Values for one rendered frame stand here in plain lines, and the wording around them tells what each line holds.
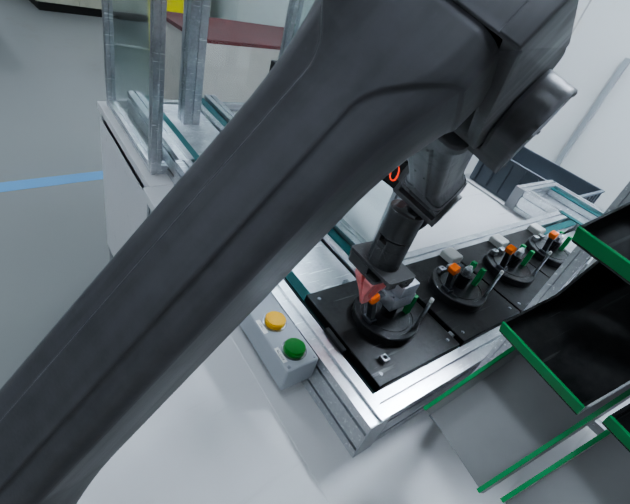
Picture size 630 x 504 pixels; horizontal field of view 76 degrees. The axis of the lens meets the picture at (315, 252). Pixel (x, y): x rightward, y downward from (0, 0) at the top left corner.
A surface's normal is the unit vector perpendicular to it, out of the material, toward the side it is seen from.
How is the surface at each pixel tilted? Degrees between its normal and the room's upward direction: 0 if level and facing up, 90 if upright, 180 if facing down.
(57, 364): 59
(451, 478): 0
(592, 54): 90
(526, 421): 45
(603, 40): 90
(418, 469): 0
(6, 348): 0
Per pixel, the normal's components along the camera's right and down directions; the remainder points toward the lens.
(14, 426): -0.25, -0.02
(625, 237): -0.14, -0.66
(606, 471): -0.44, -0.49
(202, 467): 0.26, -0.77
